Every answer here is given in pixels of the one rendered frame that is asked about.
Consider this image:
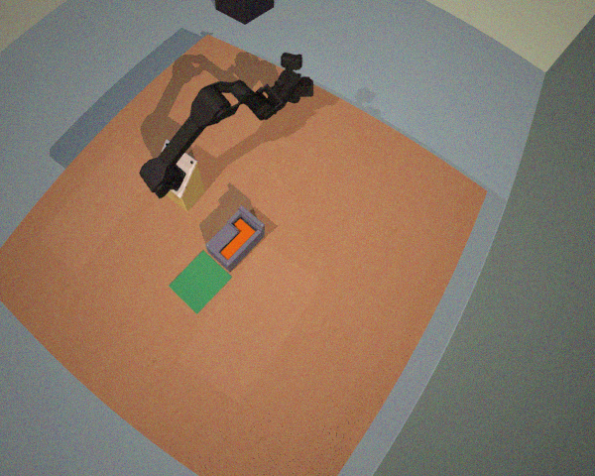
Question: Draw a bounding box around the orange l-shaped part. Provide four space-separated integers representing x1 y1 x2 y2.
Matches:
221 218 255 261

